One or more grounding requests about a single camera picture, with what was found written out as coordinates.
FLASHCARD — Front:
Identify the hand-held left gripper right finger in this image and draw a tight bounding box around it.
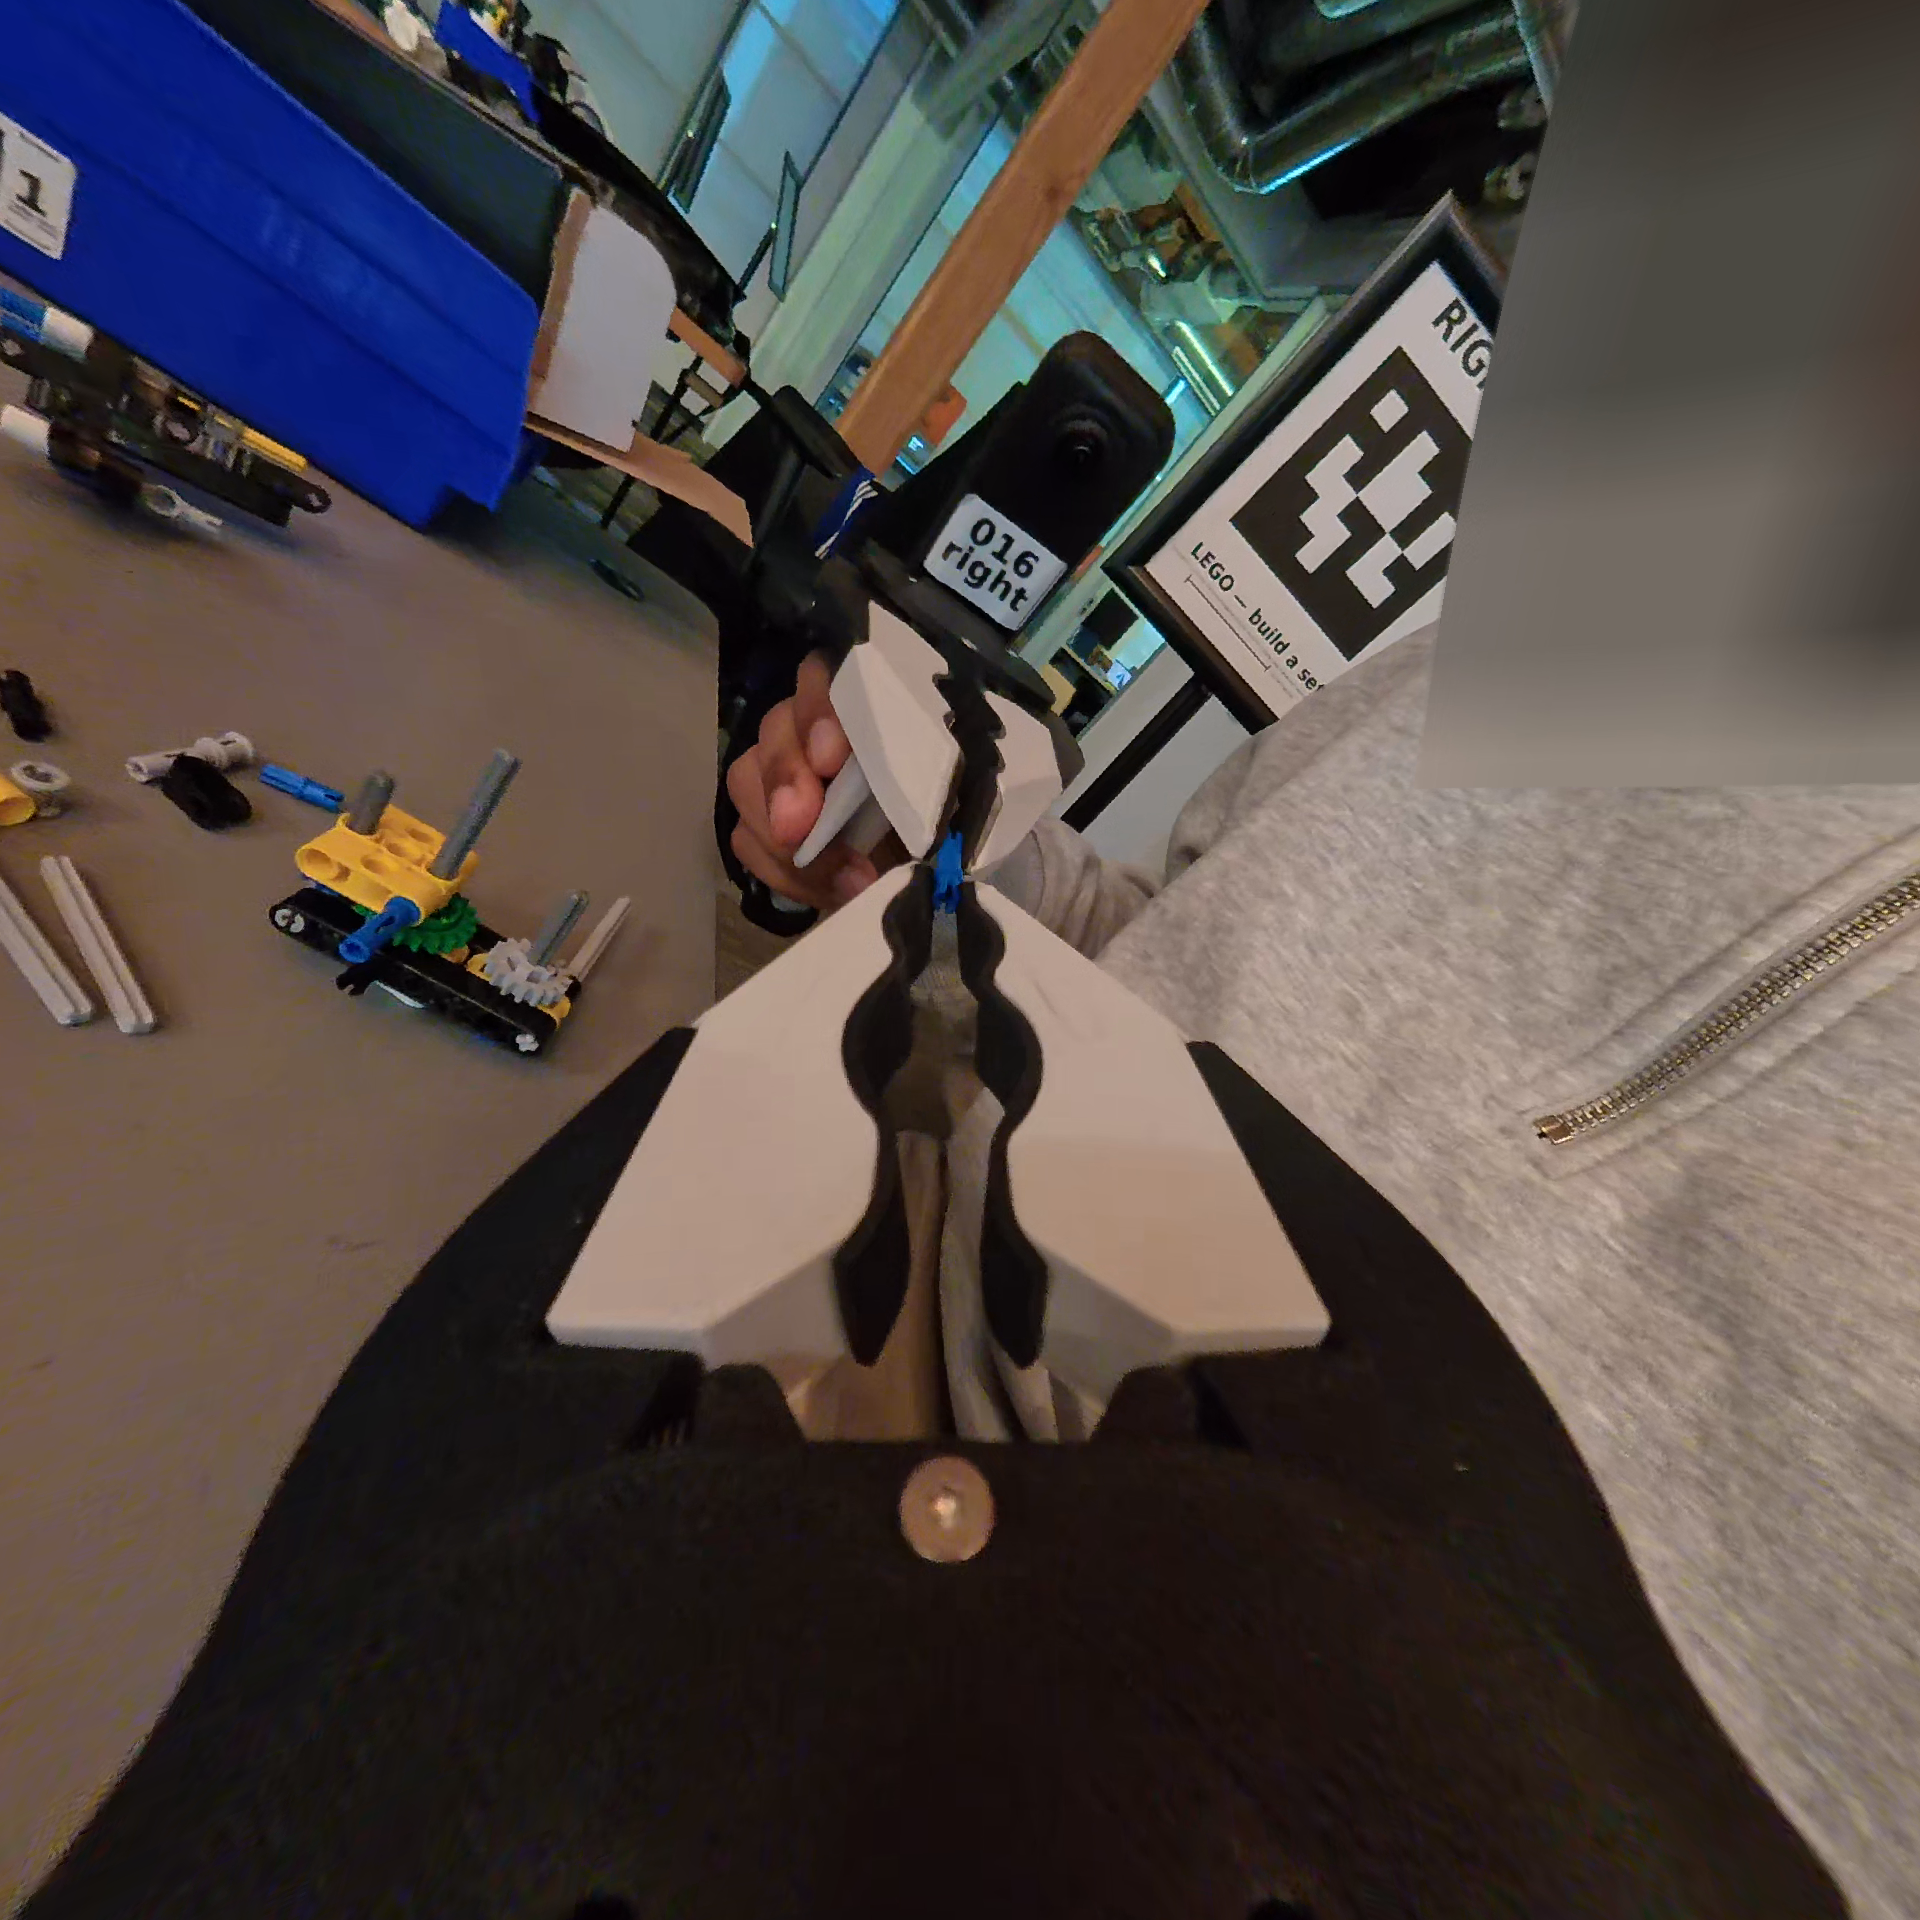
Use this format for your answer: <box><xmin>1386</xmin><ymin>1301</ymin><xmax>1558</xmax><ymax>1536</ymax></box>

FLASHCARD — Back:
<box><xmin>948</xmin><ymin>882</ymin><xmax>1330</xmax><ymax>1413</ymax></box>

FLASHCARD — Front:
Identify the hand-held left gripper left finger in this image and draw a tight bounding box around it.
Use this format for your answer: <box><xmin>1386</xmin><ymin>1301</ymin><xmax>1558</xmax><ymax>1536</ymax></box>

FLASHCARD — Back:
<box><xmin>543</xmin><ymin>866</ymin><xmax>940</xmax><ymax>1403</ymax></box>

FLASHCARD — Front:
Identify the wooden beam post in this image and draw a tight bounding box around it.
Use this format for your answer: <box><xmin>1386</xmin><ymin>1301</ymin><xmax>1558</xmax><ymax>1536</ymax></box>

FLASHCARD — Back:
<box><xmin>833</xmin><ymin>0</ymin><xmax>1211</xmax><ymax>471</ymax></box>

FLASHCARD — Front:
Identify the person's right forearm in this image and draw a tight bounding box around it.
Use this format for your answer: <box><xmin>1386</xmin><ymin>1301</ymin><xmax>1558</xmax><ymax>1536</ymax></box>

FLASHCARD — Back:
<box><xmin>983</xmin><ymin>817</ymin><xmax>1187</xmax><ymax>976</ymax></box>

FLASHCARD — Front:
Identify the yellow black lego gear assembly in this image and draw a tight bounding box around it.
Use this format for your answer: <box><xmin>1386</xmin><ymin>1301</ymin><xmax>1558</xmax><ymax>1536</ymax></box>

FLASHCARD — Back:
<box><xmin>268</xmin><ymin>749</ymin><xmax>636</xmax><ymax>1057</ymax></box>

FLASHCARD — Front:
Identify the black lego connector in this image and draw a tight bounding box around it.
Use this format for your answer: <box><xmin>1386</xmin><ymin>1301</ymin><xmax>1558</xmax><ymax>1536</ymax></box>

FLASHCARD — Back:
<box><xmin>161</xmin><ymin>752</ymin><xmax>257</xmax><ymax>832</ymax></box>

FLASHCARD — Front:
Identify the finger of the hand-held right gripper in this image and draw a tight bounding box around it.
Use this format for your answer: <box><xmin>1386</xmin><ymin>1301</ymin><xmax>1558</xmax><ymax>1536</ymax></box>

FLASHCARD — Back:
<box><xmin>959</xmin><ymin>698</ymin><xmax>1085</xmax><ymax>880</ymax></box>
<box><xmin>790</xmin><ymin>615</ymin><xmax>970</xmax><ymax>875</ymax></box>

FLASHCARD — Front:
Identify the black lego subassembly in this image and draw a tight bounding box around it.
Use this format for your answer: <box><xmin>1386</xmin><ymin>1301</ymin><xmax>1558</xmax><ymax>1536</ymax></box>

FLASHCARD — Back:
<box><xmin>0</xmin><ymin>286</ymin><xmax>337</xmax><ymax>538</ymax></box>

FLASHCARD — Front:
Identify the person's right hand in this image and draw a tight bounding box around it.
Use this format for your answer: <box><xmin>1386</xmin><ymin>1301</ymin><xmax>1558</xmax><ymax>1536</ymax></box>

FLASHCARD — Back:
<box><xmin>729</xmin><ymin>656</ymin><xmax>889</xmax><ymax>913</ymax></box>

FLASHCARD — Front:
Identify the blue plastic storage bin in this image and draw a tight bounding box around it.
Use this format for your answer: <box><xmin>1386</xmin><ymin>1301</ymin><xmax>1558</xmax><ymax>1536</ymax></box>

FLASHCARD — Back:
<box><xmin>0</xmin><ymin>0</ymin><xmax>543</xmax><ymax>538</ymax></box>

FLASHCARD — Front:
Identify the long light grey lego axle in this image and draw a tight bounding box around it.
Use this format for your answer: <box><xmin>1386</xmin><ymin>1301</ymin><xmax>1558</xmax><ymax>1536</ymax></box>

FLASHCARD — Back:
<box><xmin>38</xmin><ymin>854</ymin><xmax>161</xmax><ymax>1038</ymax></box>
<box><xmin>0</xmin><ymin>866</ymin><xmax>95</xmax><ymax>1032</ymax></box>

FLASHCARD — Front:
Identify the grey zip sweatshirt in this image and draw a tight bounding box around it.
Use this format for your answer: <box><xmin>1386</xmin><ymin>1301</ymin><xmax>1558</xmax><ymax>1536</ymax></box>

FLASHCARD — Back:
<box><xmin>900</xmin><ymin>638</ymin><xmax>1920</xmax><ymax>1920</ymax></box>

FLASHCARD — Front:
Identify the cardboard box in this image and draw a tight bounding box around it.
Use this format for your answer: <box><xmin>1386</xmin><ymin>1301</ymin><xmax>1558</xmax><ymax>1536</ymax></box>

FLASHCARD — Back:
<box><xmin>522</xmin><ymin>200</ymin><xmax>751</xmax><ymax>505</ymax></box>

